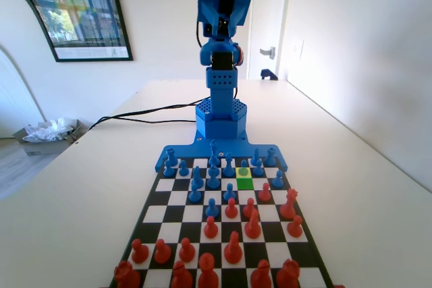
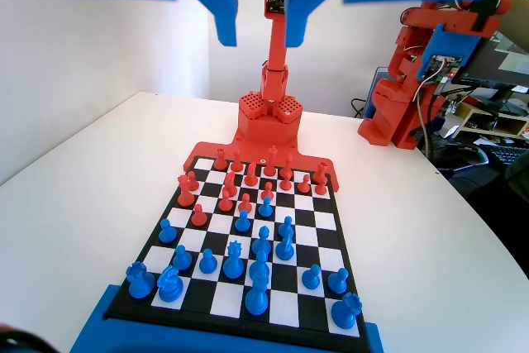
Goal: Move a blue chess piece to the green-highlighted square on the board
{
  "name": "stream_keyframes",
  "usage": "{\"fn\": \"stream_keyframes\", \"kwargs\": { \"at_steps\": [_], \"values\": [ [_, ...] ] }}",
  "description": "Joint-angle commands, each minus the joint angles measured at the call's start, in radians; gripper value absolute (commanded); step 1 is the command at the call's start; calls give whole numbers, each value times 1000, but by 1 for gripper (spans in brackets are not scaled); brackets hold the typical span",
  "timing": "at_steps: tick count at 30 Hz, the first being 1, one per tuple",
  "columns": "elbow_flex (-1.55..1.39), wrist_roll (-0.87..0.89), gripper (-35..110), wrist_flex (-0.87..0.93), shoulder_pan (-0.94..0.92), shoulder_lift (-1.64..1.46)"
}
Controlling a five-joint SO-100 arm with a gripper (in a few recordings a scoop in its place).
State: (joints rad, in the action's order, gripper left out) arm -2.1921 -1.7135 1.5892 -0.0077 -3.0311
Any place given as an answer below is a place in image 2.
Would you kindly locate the red knight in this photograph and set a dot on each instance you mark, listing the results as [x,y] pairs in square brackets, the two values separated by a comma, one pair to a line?
[229,187]
[250,179]

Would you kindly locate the black keyboard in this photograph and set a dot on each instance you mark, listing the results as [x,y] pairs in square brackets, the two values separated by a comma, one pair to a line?
[504,156]

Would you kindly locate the red robot arm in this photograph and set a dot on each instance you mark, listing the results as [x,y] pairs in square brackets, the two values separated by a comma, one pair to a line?
[388,105]

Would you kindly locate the black computer monitor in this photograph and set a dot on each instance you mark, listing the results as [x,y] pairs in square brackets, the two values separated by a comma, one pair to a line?
[496,55]

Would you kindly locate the blue king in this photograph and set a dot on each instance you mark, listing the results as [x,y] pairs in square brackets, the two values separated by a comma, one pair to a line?
[257,299]

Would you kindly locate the red rook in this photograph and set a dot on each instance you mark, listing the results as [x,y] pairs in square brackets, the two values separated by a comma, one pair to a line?
[321,171]
[220,160]

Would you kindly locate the red bishop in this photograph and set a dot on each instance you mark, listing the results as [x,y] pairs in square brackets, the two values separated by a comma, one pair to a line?
[288,163]
[236,165]

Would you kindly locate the blue controller board holder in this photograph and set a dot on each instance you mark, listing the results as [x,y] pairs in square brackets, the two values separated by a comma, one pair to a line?
[450,39]

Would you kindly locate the black and white chessboard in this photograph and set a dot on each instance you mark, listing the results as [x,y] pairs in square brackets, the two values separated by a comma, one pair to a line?
[306,220]

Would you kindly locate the red camera stand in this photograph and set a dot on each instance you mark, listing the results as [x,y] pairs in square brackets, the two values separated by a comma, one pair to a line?
[274,80]

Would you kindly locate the blue rook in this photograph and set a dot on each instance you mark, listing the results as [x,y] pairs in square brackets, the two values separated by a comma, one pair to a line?
[347,312]
[139,282]

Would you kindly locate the red king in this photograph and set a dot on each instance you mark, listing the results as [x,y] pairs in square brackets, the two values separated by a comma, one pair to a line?
[270,167]

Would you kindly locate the red base plate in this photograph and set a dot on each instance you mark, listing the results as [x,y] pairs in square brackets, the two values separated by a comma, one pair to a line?
[314,160]

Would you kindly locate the red queen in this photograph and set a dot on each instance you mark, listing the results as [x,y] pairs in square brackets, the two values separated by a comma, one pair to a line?
[185,198]

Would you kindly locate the light wooden shelf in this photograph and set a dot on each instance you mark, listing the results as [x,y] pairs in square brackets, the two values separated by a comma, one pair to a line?
[508,125]

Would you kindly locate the blue queen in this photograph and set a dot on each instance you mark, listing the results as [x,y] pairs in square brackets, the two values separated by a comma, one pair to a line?
[233,264]

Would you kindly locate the blue knight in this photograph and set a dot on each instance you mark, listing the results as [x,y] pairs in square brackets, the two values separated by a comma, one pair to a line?
[169,287]
[285,250]

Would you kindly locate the group of blue chess pieces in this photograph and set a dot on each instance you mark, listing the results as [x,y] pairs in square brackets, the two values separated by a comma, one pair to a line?
[231,336]

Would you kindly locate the black monitor stand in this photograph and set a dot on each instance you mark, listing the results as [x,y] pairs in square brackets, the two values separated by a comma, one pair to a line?
[508,101]

